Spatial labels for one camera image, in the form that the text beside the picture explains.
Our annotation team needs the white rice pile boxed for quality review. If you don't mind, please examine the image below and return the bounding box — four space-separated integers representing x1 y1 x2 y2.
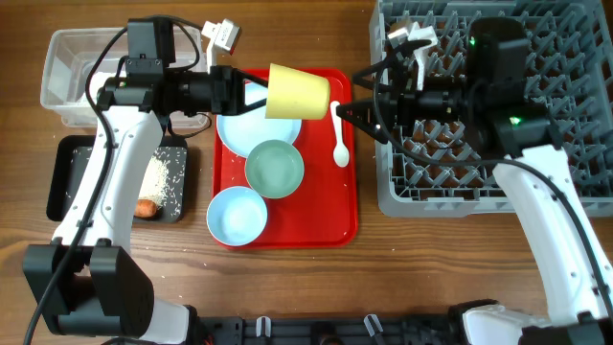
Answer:
138 157 169 207

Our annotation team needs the white tissue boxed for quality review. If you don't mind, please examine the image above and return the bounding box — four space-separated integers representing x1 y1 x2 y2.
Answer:
78 72 113 106

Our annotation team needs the orange carrot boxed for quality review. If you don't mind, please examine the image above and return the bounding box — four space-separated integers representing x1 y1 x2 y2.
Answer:
134 199 158 219

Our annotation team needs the red plastic tray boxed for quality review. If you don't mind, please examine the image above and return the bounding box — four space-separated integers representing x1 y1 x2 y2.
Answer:
211 68 358 250

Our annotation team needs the green bowl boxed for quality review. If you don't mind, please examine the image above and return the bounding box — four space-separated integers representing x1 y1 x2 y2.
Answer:
245 140 305 199

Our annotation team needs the black waste tray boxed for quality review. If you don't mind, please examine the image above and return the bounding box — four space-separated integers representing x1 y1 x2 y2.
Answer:
46 135 189 223

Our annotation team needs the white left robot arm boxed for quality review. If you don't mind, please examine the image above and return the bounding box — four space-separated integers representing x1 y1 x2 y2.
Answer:
23 14 253 344

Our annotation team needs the yellow plastic cup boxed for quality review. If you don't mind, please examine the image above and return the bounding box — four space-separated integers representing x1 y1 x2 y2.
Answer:
265 63 330 120

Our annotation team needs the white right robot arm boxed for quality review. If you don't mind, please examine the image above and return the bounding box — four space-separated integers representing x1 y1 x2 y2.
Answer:
336 17 612 344

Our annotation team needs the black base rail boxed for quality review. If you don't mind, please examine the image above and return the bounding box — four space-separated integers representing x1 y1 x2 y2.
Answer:
200 314 469 345

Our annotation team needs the light blue bowl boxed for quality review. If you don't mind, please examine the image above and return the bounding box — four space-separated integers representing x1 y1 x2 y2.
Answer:
206 186 268 247

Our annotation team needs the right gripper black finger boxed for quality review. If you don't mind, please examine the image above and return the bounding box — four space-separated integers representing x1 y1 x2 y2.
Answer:
352 38 432 92
336 99 397 144

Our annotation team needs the light blue plate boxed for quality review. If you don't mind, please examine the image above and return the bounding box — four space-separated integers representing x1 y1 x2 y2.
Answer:
216 105 302 158

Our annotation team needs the white plastic spoon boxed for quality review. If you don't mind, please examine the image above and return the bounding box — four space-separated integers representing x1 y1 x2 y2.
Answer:
329 101 350 168

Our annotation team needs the clear plastic bin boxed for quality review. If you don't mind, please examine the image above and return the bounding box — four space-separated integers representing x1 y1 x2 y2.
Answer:
40 27 209 130

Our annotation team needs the grey dishwasher rack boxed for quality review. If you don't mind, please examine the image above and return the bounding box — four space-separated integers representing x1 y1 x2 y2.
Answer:
369 1 612 218

